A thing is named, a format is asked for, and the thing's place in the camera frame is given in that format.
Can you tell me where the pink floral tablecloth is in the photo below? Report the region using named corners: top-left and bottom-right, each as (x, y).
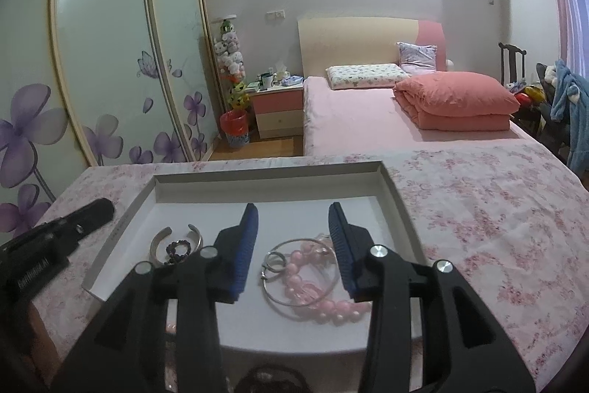
top-left (30, 142), bottom-right (589, 385)

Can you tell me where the thin silver bangle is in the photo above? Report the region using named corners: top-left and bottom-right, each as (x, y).
top-left (260, 239), bottom-right (364, 321)

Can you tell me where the pink bead bracelet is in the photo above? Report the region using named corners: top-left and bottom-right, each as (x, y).
top-left (276, 242), bottom-right (373, 326)

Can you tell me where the red trash bin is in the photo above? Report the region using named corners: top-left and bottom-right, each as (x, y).
top-left (219, 110), bottom-right (252, 148)

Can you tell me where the silver ring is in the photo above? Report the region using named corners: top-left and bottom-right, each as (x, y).
top-left (262, 251), bottom-right (286, 274)

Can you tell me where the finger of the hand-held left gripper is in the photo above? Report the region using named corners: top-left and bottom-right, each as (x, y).
top-left (46, 198), bottom-right (115, 244)

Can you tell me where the pink nightstand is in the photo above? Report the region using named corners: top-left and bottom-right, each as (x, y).
top-left (248, 80), bottom-right (305, 140)

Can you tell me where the wide silver cuff bangle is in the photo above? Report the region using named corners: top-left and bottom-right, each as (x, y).
top-left (149, 224), bottom-right (204, 267)

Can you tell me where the dark red bead bracelet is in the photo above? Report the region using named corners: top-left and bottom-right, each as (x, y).
top-left (237, 364), bottom-right (316, 393)

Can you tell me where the lilac pillow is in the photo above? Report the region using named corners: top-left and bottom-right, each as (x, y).
top-left (396, 42), bottom-right (438, 74)

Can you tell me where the pink bed with headboard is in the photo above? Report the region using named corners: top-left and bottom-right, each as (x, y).
top-left (297, 16), bottom-right (553, 157)

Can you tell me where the dark wooden chair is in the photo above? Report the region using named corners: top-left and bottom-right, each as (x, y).
top-left (498, 42), bottom-right (553, 136)

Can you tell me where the stack of plush toys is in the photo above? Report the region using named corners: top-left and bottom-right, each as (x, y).
top-left (212, 18), bottom-right (249, 108)

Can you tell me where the white floral pillow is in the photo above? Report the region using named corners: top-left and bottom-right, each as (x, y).
top-left (326, 64), bottom-right (410, 91)

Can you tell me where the blue fleece robe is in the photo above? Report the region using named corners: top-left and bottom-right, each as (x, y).
top-left (550, 59), bottom-right (589, 173)

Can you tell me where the folded pink quilt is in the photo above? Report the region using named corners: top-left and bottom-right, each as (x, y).
top-left (392, 71), bottom-right (521, 131)

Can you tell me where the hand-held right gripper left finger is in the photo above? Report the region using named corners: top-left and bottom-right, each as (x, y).
top-left (50, 203), bottom-right (259, 393)

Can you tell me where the grey cardboard box tray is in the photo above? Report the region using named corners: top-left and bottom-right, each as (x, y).
top-left (82, 161), bottom-right (428, 354)

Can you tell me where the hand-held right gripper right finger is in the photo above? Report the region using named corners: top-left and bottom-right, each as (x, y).
top-left (328, 202), bottom-right (537, 393)

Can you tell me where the sliding door flower wardrobe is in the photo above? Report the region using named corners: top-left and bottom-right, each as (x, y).
top-left (0, 0), bottom-right (222, 237)

